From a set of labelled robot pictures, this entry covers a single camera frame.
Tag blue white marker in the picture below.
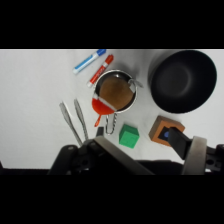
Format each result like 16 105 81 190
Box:
72 49 107 75

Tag green cube block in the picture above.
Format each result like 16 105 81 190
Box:
118 123 140 149

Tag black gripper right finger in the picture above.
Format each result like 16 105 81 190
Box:
167 126 208 175

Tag black bowl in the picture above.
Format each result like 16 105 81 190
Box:
148 49 218 115

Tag silver metal spoon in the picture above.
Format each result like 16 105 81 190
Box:
126 78 145 90

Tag stainless steel bowl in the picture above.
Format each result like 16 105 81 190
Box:
92 69 138 113

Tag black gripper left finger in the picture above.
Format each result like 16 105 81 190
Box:
94 126 155 175

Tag metal tongs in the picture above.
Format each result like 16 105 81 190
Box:
59 98 90 147

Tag brown potato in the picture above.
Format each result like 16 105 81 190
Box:
99 77 135 110

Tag twisted wire metal whisk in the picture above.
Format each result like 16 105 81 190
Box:
105 112 119 136

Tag wooden block with blue dot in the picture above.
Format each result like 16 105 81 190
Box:
148 115 186 148

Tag red white marker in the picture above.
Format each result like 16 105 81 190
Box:
87 54 115 88

